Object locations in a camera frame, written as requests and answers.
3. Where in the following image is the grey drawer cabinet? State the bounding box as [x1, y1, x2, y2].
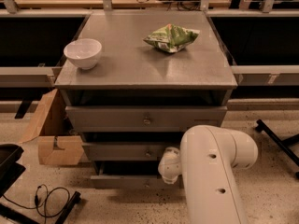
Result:
[53, 10, 238, 189]

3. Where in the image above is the grey top drawer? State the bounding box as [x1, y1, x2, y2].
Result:
[65, 106, 227, 133]

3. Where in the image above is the white bowl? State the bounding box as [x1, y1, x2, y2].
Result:
[64, 38, 102, 70]

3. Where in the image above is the grey drawer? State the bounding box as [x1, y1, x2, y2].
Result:
[65, 106, 227, 133]
[91, 161, 183, 189]
[82, 142, 178, 161]

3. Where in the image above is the grey middle drawer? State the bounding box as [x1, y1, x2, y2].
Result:
[82, 142, 178, 161]

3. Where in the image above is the black tray bin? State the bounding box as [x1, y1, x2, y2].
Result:
[0, 144, 25, 197]

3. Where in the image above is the black stand leg right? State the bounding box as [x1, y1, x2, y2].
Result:
[255, 119, 299, 167]

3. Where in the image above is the black stand leg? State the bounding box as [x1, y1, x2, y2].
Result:
[0, 191, 81, 224]
[255, 119, 299, 167]

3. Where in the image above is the black cable on floor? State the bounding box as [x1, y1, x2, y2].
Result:
[2, 184, 71, 224]

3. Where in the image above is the green chip bag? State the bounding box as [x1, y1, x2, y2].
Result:
[144, 24, 200, 53]

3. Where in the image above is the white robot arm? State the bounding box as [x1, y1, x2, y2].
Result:
[158, 125, 258, 224]

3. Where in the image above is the black stand leg left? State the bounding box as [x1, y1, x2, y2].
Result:
[0, 191, 81, 224]

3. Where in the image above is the grey bottom drawer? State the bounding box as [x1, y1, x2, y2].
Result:
[91, 161, 183, 189]

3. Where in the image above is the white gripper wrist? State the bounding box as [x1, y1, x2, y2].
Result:
[158, 147, 181, 185]

